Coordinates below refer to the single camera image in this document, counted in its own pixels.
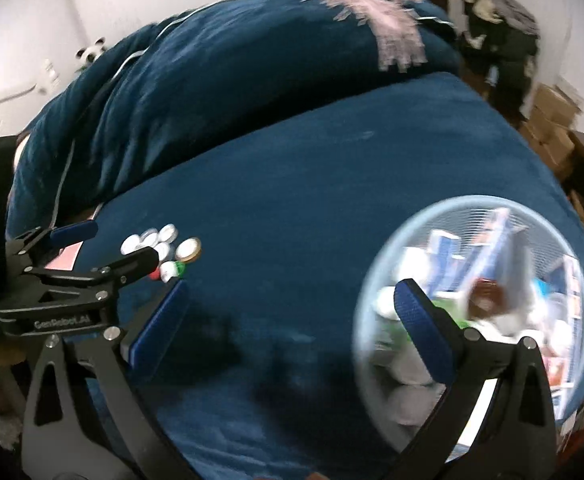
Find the blue bed sheet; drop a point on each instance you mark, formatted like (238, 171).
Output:
(297, 200)

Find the pink patterned blanket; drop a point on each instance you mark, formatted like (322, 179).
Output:
(372, 15)

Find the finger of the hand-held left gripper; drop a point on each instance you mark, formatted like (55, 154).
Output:
(74, 232)
(139, 260)

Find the cluster of bottle caps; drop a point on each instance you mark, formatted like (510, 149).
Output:
(166, 240)

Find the blue and white carton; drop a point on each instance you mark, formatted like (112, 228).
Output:
(444, 250)

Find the stack of cardboard boxes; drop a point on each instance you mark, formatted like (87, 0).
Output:
(552, 110)

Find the brown and white packet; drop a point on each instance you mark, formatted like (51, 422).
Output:
(487, 302)

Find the red and white packet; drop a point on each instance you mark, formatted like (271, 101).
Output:
(557, 365)

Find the pink card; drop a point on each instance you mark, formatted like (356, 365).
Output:
(64, 257)

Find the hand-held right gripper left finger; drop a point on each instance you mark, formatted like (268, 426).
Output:
(159, 322)

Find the green packet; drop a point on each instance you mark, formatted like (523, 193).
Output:
(396, 331)

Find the pile of dark clothes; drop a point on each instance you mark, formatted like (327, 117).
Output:
(502, 45)

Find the white crumpled paper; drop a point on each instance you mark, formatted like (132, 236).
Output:
(412, 390)

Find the dark blue duvet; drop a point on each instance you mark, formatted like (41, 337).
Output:
(221, 85)

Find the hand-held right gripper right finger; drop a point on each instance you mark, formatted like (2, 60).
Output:
(422, 330)

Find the panda plush toy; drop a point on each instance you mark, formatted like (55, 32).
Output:
(91, 52)

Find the white wall socket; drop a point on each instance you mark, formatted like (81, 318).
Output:
(49, 75)

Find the light blue mesh wastebasket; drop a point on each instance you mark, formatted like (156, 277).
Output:
(472, 205)

